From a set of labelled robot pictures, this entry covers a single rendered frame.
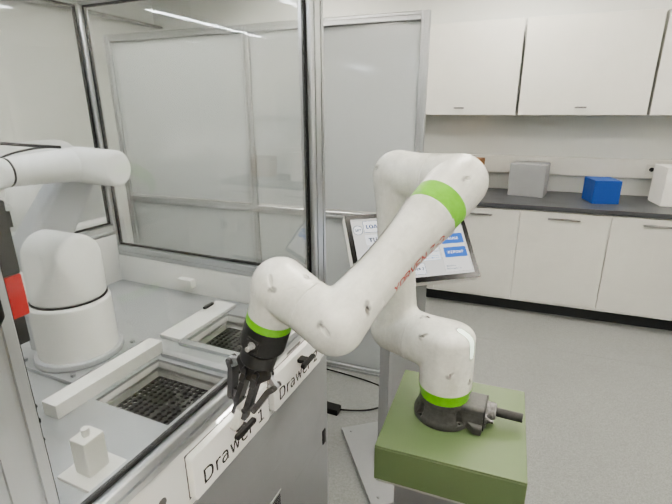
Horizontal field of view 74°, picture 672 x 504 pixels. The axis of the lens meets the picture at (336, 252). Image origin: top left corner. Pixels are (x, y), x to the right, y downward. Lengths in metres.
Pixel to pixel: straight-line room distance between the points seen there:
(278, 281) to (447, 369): 0.50
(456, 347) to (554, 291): 2.88
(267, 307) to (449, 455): 0.57
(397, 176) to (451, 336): 0.39
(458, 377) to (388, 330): 0.20
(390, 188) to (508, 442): 0.66
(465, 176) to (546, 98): 3.08
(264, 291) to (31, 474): 0.41
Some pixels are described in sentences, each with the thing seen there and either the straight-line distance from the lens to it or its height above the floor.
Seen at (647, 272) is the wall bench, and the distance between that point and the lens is 3.96.
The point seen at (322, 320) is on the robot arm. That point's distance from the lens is 0.74.
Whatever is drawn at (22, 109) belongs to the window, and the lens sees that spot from 0.71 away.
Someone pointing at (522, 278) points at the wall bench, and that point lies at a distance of 3.88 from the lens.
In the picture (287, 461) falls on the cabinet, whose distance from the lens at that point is 1.52.
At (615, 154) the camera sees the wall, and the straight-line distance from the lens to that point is 4.45.
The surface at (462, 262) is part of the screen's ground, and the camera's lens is 1.88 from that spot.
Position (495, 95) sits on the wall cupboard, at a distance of 4.00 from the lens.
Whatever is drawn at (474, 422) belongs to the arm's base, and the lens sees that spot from 1.20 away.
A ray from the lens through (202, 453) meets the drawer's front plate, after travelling 1.07.
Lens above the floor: 1.61
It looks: 18 degrees down
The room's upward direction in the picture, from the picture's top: straight up
